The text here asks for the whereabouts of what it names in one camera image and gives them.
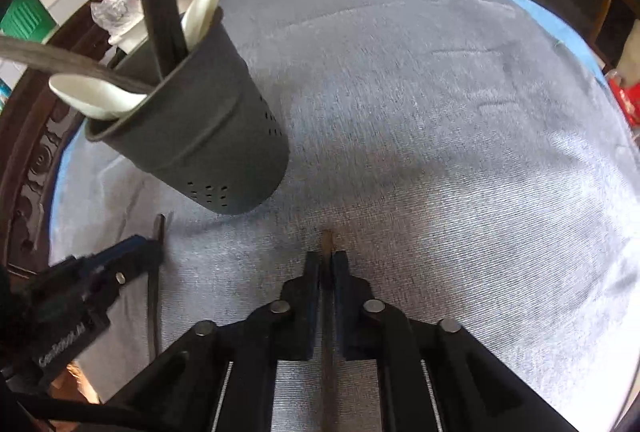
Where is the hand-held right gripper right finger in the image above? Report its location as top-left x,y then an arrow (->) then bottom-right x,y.
331,250 -> 581,432

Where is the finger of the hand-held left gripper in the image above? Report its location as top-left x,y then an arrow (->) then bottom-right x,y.
82,257 -> 166,318
75,235 -> 163,273

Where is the white basin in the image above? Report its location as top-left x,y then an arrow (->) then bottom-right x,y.
107,0 -> 196,56

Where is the red plastic chair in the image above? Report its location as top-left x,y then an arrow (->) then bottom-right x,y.
605,70 -> 640,128

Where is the plastic-wrapped glass bowl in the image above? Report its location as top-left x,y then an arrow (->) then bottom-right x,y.
90,0 -> 146,36

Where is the green thermos flask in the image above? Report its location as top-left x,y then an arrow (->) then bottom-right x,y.
0,0 -> 56,46

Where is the dark carved wooden sideboard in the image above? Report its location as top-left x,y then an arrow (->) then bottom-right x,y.
0,12 -> 121,278

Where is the dark grey perforated utensil holder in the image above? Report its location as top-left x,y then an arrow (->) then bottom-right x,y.
82,5 -> 291,216

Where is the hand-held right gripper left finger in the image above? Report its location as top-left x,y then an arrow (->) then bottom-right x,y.
107,251 -> 322,432

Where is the grey tablecloth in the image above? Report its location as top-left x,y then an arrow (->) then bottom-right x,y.
47,0 -> 636,432

